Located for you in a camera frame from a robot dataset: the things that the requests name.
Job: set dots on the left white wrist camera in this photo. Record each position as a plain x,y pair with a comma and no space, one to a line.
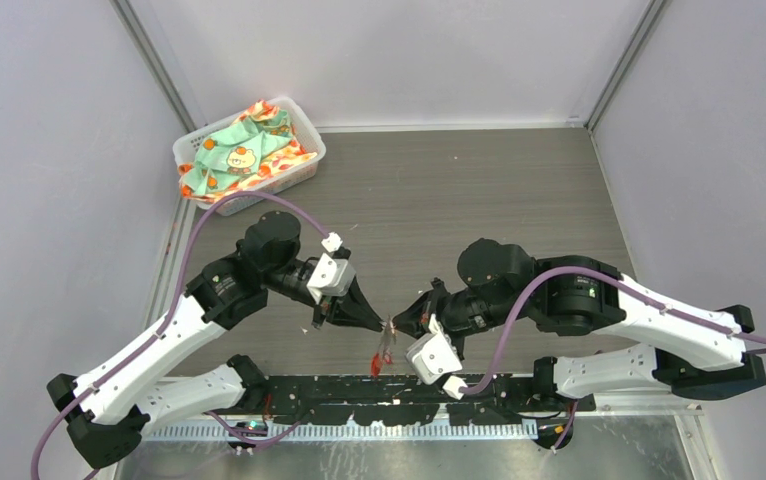
334,246

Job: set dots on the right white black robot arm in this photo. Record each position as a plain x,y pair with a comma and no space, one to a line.
694,353

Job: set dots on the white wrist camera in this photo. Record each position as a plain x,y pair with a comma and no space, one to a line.
334,246
433,357

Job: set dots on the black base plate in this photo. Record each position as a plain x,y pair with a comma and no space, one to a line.
393,400

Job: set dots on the red keyring with metal chain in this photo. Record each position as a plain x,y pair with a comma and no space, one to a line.
383,357

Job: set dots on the aluminium front rail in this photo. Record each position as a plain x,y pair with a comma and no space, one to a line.
251,430

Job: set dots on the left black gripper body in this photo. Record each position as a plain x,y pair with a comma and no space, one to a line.
321,309

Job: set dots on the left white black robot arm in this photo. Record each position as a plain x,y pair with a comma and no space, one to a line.
112,408

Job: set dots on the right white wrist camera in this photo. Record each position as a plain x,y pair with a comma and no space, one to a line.
433,357

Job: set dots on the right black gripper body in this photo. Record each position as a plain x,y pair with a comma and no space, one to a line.
466,312

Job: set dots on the colourful patterned cloth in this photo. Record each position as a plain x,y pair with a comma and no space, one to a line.
250,149

